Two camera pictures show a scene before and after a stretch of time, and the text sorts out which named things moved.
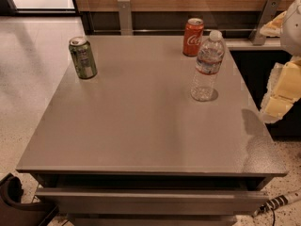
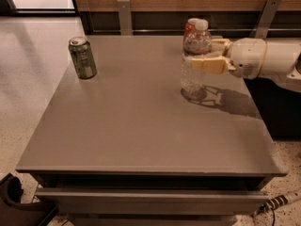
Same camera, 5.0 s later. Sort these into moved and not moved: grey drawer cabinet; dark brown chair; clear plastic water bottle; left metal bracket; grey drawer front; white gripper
Moved: clear plastic water bottle; white gripper
Not moved: left metal bracket; grey drawer front; grey drawer cabinet; dark brown chair
